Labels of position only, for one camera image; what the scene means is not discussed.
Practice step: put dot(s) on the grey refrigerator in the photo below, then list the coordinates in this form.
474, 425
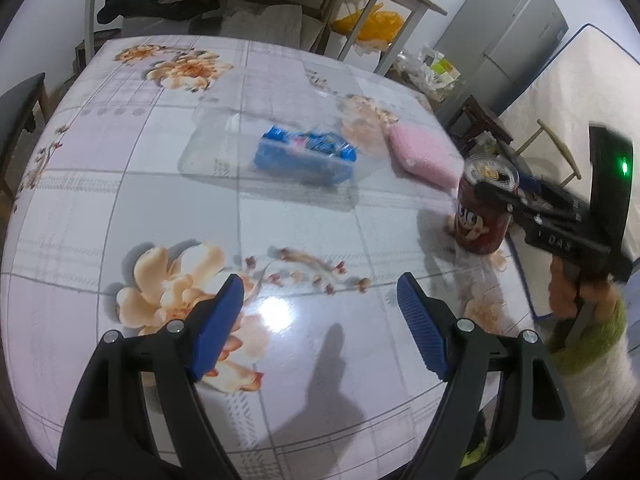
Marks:
505, 35

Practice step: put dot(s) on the dark wooden stool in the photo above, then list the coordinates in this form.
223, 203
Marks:
475, 115

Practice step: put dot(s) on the black garment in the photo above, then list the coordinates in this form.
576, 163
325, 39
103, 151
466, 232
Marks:
150, 7

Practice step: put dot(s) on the black chair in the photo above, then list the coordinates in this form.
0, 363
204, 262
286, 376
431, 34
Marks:
17, 105

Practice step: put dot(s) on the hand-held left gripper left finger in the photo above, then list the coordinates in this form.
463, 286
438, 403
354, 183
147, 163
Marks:
220, 320

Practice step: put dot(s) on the white mattress with blue edge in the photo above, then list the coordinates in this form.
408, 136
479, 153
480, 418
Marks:
590, 90

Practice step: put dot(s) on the pile of white plastic bags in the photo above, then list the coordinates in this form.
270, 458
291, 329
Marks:
425, 72

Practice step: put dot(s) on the person's right forearm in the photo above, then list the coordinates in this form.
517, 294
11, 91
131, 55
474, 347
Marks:
600, 375

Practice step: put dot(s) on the blue snack packet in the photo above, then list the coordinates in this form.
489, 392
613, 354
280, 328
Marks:
300, 160

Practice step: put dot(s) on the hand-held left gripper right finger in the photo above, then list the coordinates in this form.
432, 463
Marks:
420, 320

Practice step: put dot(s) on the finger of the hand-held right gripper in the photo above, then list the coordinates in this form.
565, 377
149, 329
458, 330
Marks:
500, 195
550, 195

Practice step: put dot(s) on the pink sponge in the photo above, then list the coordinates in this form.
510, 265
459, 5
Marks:
425, 155

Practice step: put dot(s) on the floral tablecloth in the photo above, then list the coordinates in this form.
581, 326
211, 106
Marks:
150, 210

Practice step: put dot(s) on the clear plastic tray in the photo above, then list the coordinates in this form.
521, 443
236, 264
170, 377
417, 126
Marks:
220, 145

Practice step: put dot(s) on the dark red soda can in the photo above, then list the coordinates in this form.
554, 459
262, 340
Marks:
475, 225

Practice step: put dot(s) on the yellow plastic bag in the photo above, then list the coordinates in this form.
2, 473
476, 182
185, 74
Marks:
370, 22

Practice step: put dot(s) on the white sack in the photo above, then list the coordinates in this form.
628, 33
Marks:
265, 22

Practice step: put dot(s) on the person's right hand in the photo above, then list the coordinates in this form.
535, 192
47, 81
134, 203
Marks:
562, 292

